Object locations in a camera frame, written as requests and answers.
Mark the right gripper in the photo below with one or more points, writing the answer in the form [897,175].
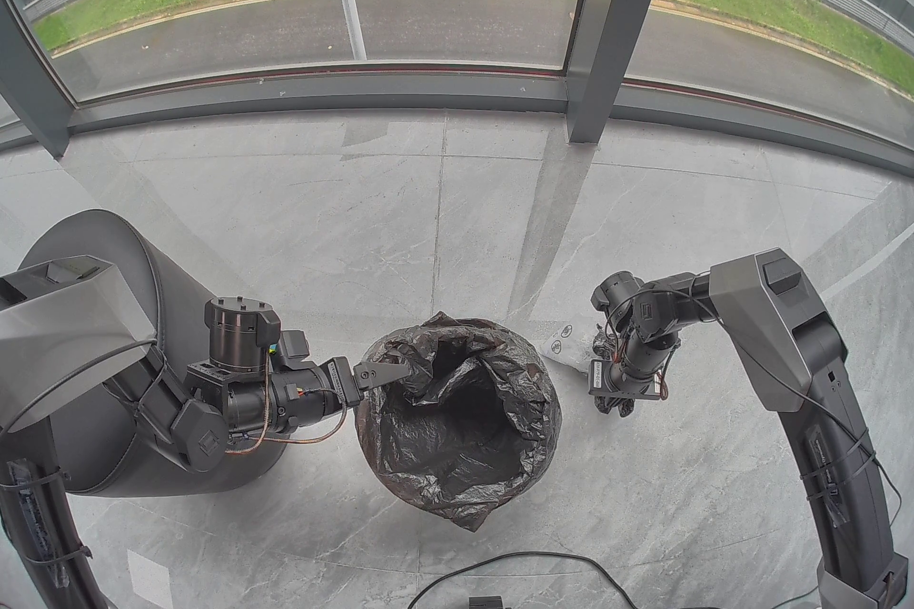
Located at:
[653,353]

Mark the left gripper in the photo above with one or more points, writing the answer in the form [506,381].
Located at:
[300,403]

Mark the black plastic bag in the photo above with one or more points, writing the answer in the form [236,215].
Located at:
[457,449]

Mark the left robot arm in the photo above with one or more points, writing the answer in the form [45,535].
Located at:
[71,321]

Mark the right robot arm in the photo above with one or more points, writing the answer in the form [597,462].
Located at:
[778,335]

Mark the clear printed wrapper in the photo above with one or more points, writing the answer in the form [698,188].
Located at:
[564,346]

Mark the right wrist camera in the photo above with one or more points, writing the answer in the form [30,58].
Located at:
[621,379]

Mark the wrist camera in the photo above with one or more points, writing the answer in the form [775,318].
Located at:
[293,349]
[621,379]

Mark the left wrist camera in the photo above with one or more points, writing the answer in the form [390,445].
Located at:
[293,349]

